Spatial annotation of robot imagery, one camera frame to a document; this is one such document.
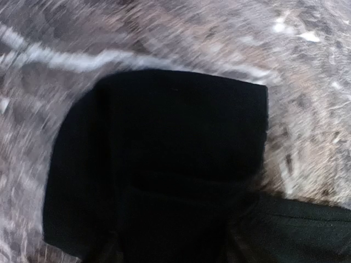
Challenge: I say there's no black t-shirt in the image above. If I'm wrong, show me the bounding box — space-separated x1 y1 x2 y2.
43 69 350 262

